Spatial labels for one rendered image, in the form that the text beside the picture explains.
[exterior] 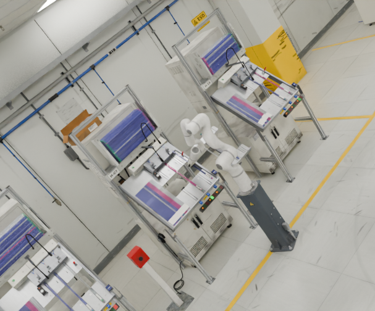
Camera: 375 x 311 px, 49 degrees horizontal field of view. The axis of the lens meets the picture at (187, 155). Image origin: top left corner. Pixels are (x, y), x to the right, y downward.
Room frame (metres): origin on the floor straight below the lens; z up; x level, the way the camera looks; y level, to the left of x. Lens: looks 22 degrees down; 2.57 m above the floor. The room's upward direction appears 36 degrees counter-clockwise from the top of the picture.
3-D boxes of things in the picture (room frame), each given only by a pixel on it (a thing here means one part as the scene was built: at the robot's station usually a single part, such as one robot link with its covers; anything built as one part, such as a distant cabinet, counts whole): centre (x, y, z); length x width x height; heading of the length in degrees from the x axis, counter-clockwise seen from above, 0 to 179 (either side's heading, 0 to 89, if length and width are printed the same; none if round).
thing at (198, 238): (4.07, 0.46, 0.31); 0.70 x 0.65 x 0.62; 115
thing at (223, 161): (3.17, -0.23, 1.00); 0.19 x 0.12 x 0.24; 120
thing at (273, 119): (4.52, -0.95, 0.65); 1.01 x 0.73 x 1.29; 25
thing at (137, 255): (3.35, 0.92, 0.39); 0.24 x 0.24 x 0.78; 25
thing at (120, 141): (3.99, 0.35, 1.52); 0.51 x 0.13 x 0.27; 115
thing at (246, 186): (3.18, -0.26, 0.79); 0.19 x 0.19 x 0.18
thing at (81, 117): (4.21, 0.58, 1.82); 0.68 x 0.30 x 0.20; 115
